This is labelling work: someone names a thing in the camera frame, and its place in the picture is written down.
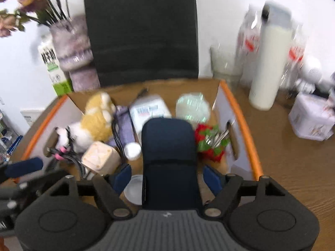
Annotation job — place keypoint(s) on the white wet wipes packet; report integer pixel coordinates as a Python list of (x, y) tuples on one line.
[(149, 109)]

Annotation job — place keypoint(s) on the cluttered shelf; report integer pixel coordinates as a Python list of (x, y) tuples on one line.
[(7, 136)]

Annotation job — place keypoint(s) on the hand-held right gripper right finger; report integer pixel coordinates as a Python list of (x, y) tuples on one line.
[(213, 180)]

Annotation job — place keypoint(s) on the small white robot lamp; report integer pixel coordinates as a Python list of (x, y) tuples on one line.
[(311, 68)]

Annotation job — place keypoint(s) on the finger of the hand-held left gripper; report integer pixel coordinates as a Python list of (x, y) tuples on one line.
[(23, 166), (42, 180)]

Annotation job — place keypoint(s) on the white patterned canister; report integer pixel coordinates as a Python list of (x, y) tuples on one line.
[(311, 117)]

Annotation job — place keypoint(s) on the yellow white plush toy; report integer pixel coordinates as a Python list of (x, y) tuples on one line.
[(96, 123)]

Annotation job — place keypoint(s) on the clear glass cup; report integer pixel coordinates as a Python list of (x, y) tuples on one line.
[(225, 65)]

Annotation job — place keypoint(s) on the purple cloth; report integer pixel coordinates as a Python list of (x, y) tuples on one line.
[(125, 128)]

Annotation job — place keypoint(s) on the brown wooden desktop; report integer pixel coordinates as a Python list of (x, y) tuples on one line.
[(288, 162)]

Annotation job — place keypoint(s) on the cream cube box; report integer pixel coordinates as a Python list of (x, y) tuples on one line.
[(100, 157)]

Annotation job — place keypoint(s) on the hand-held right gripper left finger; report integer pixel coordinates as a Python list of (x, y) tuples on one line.
[(123, 177)]

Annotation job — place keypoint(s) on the black paper bag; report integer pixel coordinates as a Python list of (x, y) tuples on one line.
[(141, 31)]

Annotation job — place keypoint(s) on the red artificial flower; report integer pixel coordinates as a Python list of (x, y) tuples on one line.
[(202, 136)]

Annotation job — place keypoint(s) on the navy glasses case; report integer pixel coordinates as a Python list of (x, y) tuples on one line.
[(170, 149)]

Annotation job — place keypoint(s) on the clear plastic water bottle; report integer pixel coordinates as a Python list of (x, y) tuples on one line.
[(297, 55), (247, 44)]

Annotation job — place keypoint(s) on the green white milk carton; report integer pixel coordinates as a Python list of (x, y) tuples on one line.
[(53, 70)]

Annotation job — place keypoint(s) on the white cardboard box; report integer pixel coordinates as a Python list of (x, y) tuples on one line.
[(31, 115)]

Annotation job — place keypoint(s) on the red cardboard box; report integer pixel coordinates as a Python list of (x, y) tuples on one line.
[(162, 87)]

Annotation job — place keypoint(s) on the green white ball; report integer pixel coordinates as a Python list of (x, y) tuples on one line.
[(192, 107)]

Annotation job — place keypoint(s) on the white thermos bottle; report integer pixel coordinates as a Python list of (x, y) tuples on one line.
[(267, 65)]

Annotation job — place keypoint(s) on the white round lid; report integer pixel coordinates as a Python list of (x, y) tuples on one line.
[(133, 188), (132, 150)]

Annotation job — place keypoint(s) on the metal spoon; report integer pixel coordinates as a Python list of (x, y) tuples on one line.
[(222, 134)]

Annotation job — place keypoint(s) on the purple patterned vase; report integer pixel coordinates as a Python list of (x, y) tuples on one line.
[(76, 57)]

